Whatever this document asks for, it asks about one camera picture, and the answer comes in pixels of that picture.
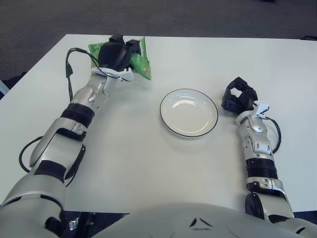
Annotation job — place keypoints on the green snack bag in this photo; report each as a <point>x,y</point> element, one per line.
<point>142,65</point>

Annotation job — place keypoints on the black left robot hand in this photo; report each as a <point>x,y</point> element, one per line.
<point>111,55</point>

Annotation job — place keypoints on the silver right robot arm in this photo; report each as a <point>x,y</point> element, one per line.
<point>261,146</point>

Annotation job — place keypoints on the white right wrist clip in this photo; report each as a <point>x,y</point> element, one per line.
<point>262,109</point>

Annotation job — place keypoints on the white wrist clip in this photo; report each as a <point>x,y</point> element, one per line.
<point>262,109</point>
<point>127,75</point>

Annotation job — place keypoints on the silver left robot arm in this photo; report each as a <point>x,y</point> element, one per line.
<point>49,138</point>

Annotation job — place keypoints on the white plate black rim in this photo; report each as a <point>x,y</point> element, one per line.
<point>189,114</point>

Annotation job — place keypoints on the grey robot torso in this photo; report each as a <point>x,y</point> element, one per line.
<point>193,220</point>

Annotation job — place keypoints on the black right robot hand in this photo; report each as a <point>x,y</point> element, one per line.
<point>245,101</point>

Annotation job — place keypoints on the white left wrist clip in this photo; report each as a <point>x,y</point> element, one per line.
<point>127,75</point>

